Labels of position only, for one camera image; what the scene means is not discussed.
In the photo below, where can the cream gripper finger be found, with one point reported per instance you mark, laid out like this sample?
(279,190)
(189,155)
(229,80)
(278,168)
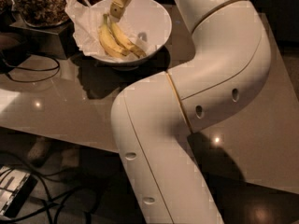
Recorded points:
(120,0)

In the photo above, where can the spotted yellow banana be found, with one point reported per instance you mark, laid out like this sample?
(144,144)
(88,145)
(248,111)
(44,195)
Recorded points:
(123,40)

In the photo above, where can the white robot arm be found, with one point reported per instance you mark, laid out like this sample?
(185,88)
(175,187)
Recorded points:
(153,118)

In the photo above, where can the white bowl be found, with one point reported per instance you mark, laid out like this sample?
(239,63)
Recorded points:
(153,25)

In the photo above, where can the white paper napkin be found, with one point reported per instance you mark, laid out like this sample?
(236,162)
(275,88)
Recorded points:
(87,21)

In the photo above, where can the dark metal box stand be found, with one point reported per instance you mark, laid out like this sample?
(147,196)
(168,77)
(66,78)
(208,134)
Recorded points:
(57,42)

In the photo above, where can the glass jar of nuts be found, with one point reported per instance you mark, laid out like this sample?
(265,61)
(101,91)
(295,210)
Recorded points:
(42,13)

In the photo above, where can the dark round object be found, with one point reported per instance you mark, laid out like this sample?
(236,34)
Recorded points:
(13,49)

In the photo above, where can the left light slipper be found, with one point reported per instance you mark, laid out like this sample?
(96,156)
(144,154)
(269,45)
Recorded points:
(38,153)

